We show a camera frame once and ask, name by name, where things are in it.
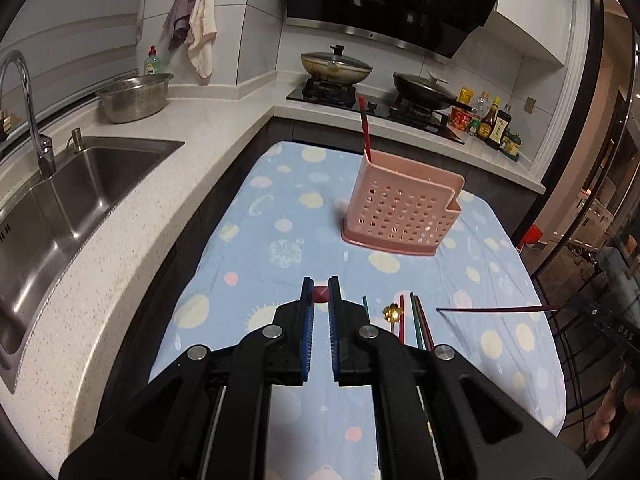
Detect black range hood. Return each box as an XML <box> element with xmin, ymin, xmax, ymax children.
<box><xmin>277</xmin><ymin>0</ymin><xmax>502</xmax><ymax>59</ymax></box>

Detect green dish soap bottle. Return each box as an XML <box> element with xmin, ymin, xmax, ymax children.
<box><xmin>144</xmin><ymin>45</ymin><xmax>166</xmax><ymax>77</ymax></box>

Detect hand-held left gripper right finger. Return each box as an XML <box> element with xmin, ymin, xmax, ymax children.
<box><xmin>328</xmin><ymin>276</ymin><xmax>587</xmax><ymax>480</ymax></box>

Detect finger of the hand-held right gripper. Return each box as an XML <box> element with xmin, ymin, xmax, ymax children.
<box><xmin>542</xmin><ymin>294</ymin><xmax>608</xmax><ymax>328</ymax></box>

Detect dark red chopstick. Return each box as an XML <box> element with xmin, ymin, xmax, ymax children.
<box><xmin>436</xmin><ymin>303</ymin><xmax>547</xmax><ymax>315</ymax></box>

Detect brown chopstick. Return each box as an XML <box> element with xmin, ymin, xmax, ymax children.
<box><xmin>414</xmin><ymin>296</ymin><xmax>437</xmax><ymax>352</ymax></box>

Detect dark sauce bottle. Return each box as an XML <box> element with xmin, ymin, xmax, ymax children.
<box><xmin>487</xmin><ymin>105</ymin><xmax>514</xmax><ymax>151</ymax></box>

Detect chrome faucet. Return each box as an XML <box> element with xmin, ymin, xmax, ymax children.
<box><xmin>0</xmin><ymin>50</ymin><xmax>57</xmax><ymax>179</ymax></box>

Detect stainless steel sink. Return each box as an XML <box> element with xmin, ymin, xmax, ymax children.
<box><xmin>0</xmin><ymin>135</ymin><xmax>186</xmax><ymax>396</ymax></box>

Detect gold flower spoon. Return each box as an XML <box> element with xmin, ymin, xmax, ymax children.
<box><xmin>383</xmin><ymin>303</ymin><xmax>407</xmax><ymax>345</ymax></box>

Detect black metal wire rack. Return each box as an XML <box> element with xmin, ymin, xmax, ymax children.
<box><xmin>529</xmin><ymin>255</ymin><xmax>608</xmax><ymax>461</ymax></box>

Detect black frying pan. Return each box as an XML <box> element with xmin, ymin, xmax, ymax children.
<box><xmin>392</xmin><ymin>71</ymin><xmax>476</xmax><ymax>112</ymax></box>

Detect purple hanging towel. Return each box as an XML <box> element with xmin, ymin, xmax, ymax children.
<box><xmin>165</xmin><ymin>0</ymin><xmax>198</xmax><ymax>54</ymax></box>

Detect white wall cabinet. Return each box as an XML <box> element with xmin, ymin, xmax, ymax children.
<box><xmin>495</xmin><ymin>2</ymin><xmax>578</xmax><ymax>67</ymax></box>

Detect glass wok lid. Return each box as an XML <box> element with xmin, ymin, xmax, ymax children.
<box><xmin>302</xmin><ymin>44</ymin><xmax>372</xmax><ymax>73</ymax></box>

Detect pink perforated utensil holder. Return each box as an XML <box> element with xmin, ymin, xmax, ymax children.
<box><xmin>340</xmin><ymin>153</ymin><xmax>466</xmax><ymax>259</ymax></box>

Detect person's right hand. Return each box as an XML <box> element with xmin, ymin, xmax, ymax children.
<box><xmin>586</xmin><ymin>366</ymin><xmax>640</xmax><ymax>446</ymax></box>

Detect green jar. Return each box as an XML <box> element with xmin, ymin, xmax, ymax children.
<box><xmin>501</xmin><ymin>132</ymin><xmax>522</xmax><ymax>162</ymax></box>

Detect yellow-capped soy sauce bottle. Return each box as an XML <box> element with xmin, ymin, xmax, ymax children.
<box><xmin>477</xmin><ymin>97</ymin><xmax>501</xmax><ymax>141</ymax></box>

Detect wok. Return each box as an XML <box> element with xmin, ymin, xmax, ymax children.
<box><xmin>300</xmin><ymin>52</ymin><xmax>374</xmax><ymax>87</ymax></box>

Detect blue dotted tablecloth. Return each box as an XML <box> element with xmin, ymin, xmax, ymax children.
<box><xmin>149</xmin><ymin>141</ymin><xmax>567</xmax><ymax>480</ymax></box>

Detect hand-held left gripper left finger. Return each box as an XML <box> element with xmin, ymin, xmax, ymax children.
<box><xmin>59</xmin><ymin>276</ymin><xmax>316</xmax><ymax>480</ymax></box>

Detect black gas stove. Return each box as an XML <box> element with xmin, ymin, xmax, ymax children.
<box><xmin>286</xmin><ymin>80</ymin><xmax>451</xmax><ymax>134</ymax></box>

